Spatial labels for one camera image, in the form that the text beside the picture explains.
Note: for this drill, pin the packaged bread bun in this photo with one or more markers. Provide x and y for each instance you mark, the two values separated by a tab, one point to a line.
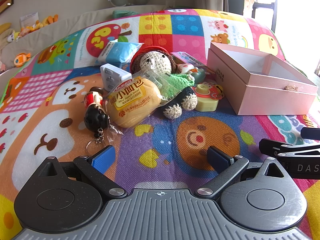
132	105

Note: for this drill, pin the black metal frame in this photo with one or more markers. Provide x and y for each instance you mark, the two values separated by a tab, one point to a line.
265	3

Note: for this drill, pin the crochet doll with red hat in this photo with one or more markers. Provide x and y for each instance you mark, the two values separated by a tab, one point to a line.
155	62

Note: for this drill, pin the yellow long-eared plush toy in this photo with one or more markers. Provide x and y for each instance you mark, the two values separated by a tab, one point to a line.
5	27

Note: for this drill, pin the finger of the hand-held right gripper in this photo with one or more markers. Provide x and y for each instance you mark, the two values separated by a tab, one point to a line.
275	146
310	133

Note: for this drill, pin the pale yellow plastic case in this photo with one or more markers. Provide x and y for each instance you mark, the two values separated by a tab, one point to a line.
205	105

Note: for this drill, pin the yellow toy with red cap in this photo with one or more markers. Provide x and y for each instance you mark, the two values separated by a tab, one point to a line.
208	92

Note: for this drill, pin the colourful cartoon printed play mat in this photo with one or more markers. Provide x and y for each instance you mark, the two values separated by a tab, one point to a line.
155	135

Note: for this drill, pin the white power adapter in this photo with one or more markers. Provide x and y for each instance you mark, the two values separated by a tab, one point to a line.
111	76

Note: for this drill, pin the teal cloth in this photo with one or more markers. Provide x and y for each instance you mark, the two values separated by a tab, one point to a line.
123	13

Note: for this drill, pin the green plastic toy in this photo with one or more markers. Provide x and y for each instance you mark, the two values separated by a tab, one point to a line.
199	75

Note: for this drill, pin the white paper card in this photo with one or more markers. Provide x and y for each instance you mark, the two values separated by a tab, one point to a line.
28	17

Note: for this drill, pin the orange fish plush toy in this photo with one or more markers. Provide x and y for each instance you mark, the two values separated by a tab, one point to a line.
22	58

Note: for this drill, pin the pink cardboard box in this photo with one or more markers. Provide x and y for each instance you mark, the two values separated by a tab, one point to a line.
262	85

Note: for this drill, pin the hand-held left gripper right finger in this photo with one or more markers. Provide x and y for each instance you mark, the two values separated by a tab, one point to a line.
217	159

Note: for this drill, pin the blue tissue pack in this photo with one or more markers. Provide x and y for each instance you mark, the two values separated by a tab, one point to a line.
120	52

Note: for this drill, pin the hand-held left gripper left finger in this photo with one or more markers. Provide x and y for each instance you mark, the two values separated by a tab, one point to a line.
103	157

